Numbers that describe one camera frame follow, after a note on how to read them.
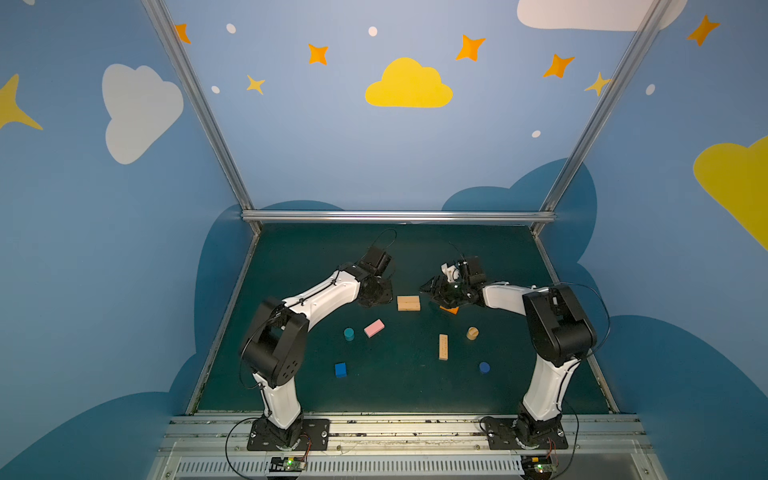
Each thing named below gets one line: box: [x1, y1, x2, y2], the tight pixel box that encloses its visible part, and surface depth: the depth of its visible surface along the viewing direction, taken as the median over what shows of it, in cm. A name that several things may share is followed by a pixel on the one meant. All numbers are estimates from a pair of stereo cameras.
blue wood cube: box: [335, 362, 347, 378], surface depth 85 cm
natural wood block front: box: [397, 300, 421, 312], surface depth 100 cm
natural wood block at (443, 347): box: [439, 334, 449, 361], surface depth 90 cm
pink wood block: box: [364, 319, 385, 339], surface depth 95 cm
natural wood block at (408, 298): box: [397, 295, 420, 303], surface depth 100 cm
